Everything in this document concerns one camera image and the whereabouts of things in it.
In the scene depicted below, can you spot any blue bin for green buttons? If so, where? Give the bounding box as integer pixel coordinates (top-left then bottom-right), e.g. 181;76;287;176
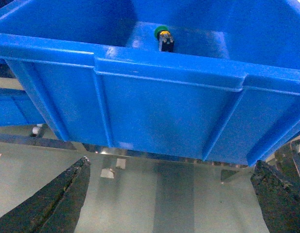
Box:
0;0;300;166

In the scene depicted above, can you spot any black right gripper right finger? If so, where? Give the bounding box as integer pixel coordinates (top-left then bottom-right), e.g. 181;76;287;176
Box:
250;160;300;233

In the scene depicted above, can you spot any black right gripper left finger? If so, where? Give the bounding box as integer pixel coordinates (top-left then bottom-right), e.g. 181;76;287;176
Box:
0;156;90;233

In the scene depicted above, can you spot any green mushroom push button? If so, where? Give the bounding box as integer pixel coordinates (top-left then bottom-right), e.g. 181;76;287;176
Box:
154;25;175;52

